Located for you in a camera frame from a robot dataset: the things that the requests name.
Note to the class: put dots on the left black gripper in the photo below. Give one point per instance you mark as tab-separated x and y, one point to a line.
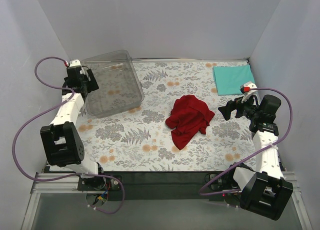
87	81

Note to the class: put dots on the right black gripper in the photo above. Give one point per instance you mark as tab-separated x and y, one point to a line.
238	109

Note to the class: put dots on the clear plastic bin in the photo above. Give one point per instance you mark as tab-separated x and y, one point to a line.
119	87

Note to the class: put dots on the red t shirt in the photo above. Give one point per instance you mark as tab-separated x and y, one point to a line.
188	117

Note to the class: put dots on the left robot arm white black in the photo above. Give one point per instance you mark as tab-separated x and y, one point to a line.
61	141

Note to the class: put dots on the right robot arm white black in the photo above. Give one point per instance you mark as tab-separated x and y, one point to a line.
264	190

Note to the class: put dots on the folded teal t shirt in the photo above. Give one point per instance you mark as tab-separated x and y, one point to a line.
228	80

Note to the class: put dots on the floral table mat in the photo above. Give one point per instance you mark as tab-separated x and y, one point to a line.
139	139

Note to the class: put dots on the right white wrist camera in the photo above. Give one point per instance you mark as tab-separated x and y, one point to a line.
248	89

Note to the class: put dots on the aluminium frame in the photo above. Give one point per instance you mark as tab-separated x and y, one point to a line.
56	183

